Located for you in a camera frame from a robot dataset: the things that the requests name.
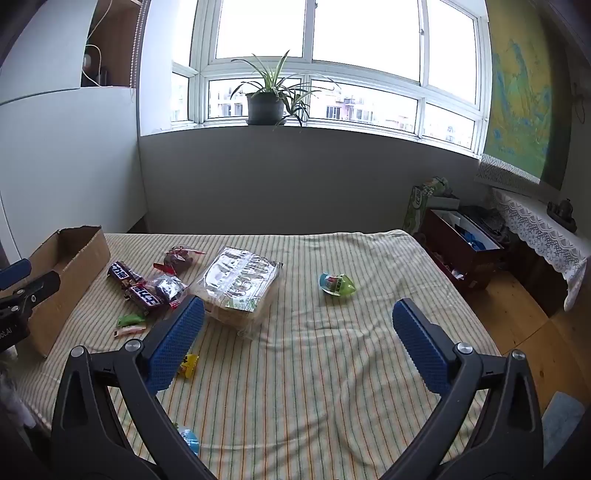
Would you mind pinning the green printed carton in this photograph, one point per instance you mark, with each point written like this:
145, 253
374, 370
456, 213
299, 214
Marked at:
415, 207

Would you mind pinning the potted spider plant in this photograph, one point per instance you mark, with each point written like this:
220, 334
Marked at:
265, 108

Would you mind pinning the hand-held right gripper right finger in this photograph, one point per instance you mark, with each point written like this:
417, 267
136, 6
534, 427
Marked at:
422, 346

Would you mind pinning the white framed window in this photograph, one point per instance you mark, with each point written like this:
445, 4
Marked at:
369, 37

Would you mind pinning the blue plastic bag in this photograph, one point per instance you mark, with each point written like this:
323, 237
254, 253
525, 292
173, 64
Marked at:
475, 242

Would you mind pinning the lace covered side table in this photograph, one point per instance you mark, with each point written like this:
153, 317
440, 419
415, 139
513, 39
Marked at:
540, 230

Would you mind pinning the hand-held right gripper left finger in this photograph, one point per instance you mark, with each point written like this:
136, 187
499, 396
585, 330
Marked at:
178, 341

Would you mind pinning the sliced bread bag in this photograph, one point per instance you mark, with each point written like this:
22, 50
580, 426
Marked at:
235, 286

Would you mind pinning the wall map poster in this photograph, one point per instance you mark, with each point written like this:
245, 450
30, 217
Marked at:
517, 101

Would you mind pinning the small blue candy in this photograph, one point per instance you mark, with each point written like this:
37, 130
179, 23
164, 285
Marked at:
190, 441

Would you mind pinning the striped bed sheet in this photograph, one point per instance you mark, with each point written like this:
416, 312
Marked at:
323, 369

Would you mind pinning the small pink candy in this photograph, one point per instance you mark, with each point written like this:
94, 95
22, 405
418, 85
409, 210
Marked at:
129, 330

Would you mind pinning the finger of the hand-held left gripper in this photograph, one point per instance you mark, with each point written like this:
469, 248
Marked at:
39, 285
14, 273

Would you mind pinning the grey floor mat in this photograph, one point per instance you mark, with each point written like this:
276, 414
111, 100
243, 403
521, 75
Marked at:
561, 417

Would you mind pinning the silvery red-edged snack packet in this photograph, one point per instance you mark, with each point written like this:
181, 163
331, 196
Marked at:
168, 288

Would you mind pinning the small green candy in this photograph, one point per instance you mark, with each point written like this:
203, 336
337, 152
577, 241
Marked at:
129, 319

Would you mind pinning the dark figurine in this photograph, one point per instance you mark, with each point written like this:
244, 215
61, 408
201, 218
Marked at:
561, 213

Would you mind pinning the dark red wooden chest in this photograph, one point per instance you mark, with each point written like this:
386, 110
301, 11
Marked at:
457, 263

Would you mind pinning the small clear red-edged snack packet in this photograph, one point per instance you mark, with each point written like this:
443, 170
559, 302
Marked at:
180, 258

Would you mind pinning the small yellow snack packet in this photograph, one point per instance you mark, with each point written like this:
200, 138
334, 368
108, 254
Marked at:
189, 364

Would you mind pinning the brown cardboard box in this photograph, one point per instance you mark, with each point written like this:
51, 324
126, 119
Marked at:
74, 286

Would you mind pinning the brown chocolate bar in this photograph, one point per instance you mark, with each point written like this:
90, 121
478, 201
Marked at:
121, 272
145, 297

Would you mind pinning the dark wooden cabinet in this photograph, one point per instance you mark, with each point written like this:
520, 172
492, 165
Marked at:
540, 286

